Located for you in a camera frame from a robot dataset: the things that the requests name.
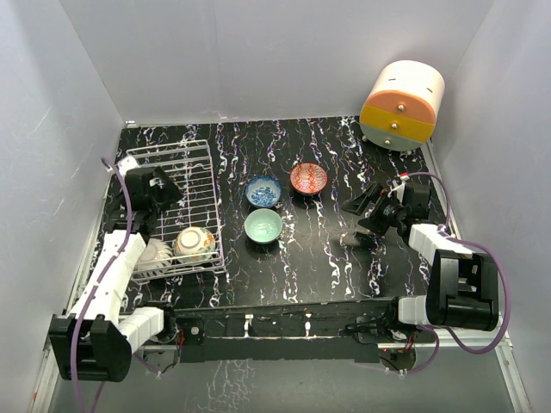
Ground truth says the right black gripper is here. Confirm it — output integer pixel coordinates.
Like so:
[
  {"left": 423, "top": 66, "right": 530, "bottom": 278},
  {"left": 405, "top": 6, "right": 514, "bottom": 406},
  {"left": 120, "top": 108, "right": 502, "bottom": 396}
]
[{"left": 343, "top": 182, "right": 406, "bottom": 236}]

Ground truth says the white floral bowl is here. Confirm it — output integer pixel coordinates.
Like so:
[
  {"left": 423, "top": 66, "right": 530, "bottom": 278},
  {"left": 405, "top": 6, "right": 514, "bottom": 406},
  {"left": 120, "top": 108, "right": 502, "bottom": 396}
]
[{"left": 173, "top": 226, "right": 216, "bottom": 264}]

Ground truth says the white bowl orange rim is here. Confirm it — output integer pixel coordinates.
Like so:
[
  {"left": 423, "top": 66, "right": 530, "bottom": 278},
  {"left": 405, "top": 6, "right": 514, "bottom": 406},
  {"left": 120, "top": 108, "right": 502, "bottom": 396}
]
[{"left": 134, "top": 237, "right": 173, "bottom": 272}]

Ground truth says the blue patterned bowl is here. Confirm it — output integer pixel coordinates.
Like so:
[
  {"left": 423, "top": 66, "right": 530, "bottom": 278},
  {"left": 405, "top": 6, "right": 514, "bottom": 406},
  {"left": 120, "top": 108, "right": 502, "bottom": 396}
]
[{"left": 245, "top": 176, "right": 282, "bottom": 208}]

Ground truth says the mint green bowl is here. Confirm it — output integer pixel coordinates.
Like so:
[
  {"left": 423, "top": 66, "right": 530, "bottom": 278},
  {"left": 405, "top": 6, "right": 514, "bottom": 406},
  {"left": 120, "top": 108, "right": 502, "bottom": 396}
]
[{"left": 244, "top": 208, "right": 282, "bottom": 244}]

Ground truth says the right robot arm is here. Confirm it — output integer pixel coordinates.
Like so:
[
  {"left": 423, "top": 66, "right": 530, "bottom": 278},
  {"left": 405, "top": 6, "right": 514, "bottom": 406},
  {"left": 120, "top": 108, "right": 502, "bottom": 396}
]
[{"left": 343, "top": 182, "right": 499, "bottom": 342}]

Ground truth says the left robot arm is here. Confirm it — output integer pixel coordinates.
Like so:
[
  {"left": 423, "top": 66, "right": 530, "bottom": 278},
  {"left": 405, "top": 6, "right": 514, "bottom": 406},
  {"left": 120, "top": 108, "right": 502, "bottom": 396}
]
[{"left": 48, "top": 166, "right": 182, "bottom": 382}]

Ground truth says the red patterned bowl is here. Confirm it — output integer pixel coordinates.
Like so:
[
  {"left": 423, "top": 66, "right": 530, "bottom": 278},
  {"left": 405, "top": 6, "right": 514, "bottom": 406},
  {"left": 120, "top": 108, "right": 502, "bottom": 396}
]
[{"left": 290, "top": 163, "right": 328, "bottom": 195}]

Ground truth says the round pastel drawer cabinet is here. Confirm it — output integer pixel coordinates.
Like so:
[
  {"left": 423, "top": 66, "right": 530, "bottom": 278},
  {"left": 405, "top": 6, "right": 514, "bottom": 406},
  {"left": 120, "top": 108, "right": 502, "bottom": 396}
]
[{"left": 359, "top": 60, "right": 445, "bottom": 152}]

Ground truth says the white wire dish rack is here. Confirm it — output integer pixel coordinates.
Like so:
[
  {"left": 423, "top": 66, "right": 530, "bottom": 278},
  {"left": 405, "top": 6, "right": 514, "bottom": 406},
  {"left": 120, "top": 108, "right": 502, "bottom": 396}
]
[{"left": 127, "top": 139, "right": 226, "bottom": 282}]

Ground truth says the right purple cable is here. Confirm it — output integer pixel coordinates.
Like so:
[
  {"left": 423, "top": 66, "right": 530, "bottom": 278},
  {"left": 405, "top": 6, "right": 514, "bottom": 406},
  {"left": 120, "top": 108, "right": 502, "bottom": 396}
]
[{"left": 404, "top": 171, "right": 513, "bottom": 374}]

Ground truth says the aluminium frame rail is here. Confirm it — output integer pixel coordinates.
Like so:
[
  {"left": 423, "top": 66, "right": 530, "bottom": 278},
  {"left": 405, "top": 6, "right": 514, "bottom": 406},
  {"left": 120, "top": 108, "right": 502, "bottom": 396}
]
[{"left": 29, "top": 141, "right": 533, "bottom": 413}]

